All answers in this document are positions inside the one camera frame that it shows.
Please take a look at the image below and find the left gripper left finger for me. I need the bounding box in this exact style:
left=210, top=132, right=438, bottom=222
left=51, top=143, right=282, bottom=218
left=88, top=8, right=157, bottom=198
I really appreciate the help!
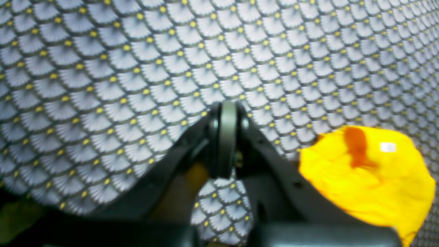
left=88, top=106, right=220, bottom=222

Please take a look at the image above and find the blue fan-pattern tablecloth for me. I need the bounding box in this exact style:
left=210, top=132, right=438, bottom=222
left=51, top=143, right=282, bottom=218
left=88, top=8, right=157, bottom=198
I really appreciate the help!
left=0, top=0, right=439, bottom=247

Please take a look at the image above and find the yellow T-shirt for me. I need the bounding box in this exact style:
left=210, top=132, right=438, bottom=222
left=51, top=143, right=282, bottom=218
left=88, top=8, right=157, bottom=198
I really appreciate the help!
left=298, top=125, right=436, bottom=247

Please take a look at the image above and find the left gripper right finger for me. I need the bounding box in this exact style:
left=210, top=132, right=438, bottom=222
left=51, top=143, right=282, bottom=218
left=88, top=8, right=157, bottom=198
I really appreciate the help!
left=237, top=103, right=363, bottom=225

